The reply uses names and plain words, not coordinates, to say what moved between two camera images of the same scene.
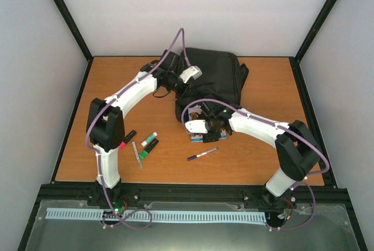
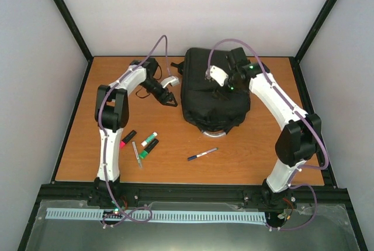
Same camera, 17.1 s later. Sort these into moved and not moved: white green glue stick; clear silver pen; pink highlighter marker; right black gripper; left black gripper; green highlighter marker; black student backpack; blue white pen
Moved: left black gripper; right black gripper; black student backpack
Not moved: green highlighter marker; white green glue stick; blue white pen; pink highlighter marker; clear silver pen
